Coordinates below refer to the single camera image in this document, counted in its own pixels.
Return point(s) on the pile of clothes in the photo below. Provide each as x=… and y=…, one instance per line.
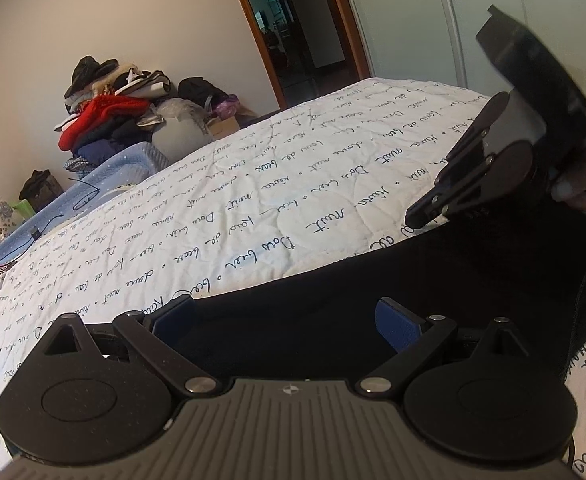
x=113, y=106

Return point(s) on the white wardrobe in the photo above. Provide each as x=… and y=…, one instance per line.
x=436, y=39

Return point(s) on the light blue bed sheet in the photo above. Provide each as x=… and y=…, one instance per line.
x=115, y=176

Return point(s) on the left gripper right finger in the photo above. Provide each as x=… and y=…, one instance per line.
x=415, y=341

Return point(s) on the black bag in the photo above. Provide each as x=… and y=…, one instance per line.
x=41, y=189

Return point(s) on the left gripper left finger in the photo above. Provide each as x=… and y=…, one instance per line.
x=152, y=338

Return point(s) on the white quilt with writing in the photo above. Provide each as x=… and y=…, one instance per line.
x=325, y=181

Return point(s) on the wooden door frame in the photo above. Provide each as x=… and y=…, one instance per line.
x=309, y=47

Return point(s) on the black pants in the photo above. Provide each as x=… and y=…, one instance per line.
x=530, y=268

